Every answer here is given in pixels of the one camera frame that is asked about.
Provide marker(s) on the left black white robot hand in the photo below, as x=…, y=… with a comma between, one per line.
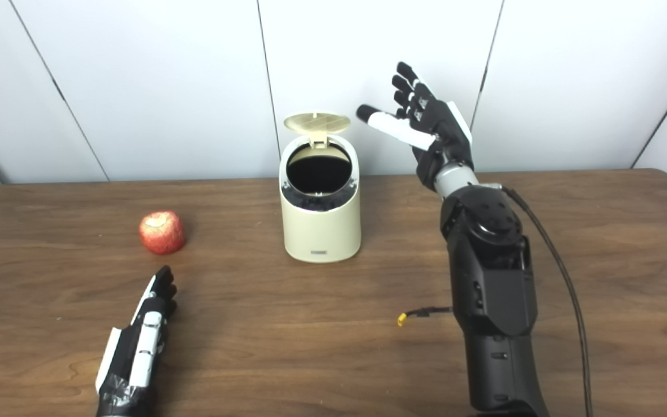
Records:
x=145, y=347

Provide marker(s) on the cream-colored bin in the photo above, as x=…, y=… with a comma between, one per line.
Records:
x=322, y=231

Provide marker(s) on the cream round bin lid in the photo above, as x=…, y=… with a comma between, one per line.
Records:
x=317, y=123

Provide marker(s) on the red apple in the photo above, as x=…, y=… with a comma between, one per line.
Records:
x=162, y=233

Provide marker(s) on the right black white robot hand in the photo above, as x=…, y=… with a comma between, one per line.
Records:
x=440, y=127

